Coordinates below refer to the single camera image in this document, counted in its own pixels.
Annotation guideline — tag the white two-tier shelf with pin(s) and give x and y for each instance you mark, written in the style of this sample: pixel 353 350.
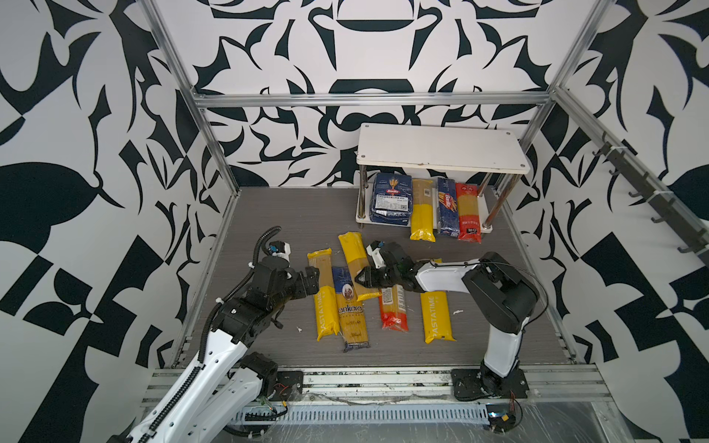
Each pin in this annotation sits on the white two-tier shelf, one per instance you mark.
pixel 460 151

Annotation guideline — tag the red label spaghetti bag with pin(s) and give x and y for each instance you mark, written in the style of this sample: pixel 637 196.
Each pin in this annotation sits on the red label spaghetti bag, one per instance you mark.
pixel 393 312

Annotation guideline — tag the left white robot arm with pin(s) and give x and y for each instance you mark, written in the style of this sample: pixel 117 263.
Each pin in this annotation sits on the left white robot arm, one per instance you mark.
pixel 224 376

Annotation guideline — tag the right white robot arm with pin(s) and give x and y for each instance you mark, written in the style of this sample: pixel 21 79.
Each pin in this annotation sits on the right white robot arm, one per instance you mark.
pixel 503 295

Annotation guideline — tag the blue Barilla spaghetti bag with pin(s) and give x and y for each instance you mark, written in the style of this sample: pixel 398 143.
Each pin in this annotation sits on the blue Barilla spaghetti bag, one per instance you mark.
pixel 448 216

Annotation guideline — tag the yellow Pastatime bag leftmost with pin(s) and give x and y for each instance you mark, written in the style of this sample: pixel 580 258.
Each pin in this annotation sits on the yellow Pastatime bag leftmost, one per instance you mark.
pixel 326 309

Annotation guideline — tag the red yellow spaghetti bag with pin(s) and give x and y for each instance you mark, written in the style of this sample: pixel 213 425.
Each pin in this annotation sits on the red yellow spaghetti bag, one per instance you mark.
pixel 468 213

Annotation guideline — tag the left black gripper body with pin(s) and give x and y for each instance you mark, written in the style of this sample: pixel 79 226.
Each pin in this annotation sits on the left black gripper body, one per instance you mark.
pixel 292 285

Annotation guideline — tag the blue label spaghetti bag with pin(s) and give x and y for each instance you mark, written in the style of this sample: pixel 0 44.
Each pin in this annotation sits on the blue label spaghetti bag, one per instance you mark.
pixel 350 311

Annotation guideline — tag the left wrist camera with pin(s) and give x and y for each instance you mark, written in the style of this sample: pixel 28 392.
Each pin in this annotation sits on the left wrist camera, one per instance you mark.
pixel 280 249

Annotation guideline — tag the white slotted cable duct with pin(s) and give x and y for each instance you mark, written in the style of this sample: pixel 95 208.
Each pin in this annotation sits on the white slotted cable duct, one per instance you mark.
pixel 369 414

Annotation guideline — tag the yellow pastatime bag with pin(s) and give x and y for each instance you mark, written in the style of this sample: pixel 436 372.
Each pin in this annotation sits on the yellow pastatime bag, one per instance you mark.
pixel 436 317
pixel 326 309

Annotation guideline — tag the blue Barilla pasta box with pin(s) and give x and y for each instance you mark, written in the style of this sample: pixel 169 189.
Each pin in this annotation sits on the blue Barilla pasta box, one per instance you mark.
pixel 391 199

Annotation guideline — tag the aluminium frame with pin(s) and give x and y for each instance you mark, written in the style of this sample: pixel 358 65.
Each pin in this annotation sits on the aluminium frame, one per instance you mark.
pixel 282 88

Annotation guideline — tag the small circuit board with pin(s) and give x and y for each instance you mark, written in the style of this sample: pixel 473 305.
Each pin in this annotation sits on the small circuit board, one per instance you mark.
pixel 502 418

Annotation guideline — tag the wall hook rack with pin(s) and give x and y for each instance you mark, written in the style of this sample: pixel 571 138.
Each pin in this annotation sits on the wall hook rack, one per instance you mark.
pixel 649 189

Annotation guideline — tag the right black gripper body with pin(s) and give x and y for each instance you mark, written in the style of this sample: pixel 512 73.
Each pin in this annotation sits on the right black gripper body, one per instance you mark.
pixel 383 278

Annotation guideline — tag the yellow spaghetti bag short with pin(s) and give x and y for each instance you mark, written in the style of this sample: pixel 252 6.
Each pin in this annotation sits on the yellow spaghetti bag short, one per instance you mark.
pixel 356 258

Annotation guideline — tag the yellow Pastatime bag right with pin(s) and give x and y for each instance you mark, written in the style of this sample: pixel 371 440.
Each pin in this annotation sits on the yellow Pastatime bag right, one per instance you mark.
pixel 436 317

